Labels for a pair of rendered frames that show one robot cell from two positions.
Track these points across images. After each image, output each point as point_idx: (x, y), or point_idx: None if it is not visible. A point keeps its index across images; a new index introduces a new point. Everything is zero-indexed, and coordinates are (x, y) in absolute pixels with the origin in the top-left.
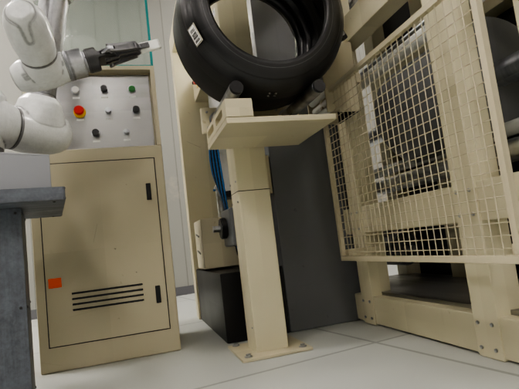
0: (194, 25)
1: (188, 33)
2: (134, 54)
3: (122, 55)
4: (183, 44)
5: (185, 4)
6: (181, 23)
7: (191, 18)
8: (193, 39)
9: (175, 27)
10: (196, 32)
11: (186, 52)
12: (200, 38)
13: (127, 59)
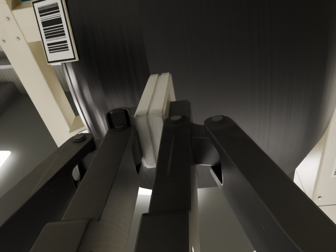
0: (45, 56)
1: (78, 49)
2: (161, 136)
3: (93, 201)
4: (157, 41)
5: (94, 125)
6: (111, 95)
7: (73, 82)
8: (64, 21)
9: (207, 114)
10: (44, 32)
11: (161, 10)
12: (36, 10)
13: (227, 161)
